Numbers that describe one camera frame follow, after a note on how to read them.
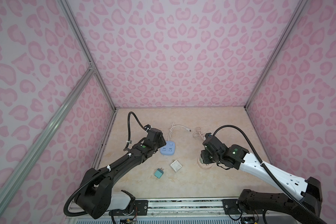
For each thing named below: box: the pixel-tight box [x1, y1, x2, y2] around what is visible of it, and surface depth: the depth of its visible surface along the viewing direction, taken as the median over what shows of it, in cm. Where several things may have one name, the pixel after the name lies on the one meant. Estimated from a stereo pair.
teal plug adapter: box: [154, 167, 164, 179], surface depth 86 cm
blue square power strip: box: [159, 140, 175, 156], surface depth 95 cm
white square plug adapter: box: [169, 159, 183, 173], surface depth 87 cm
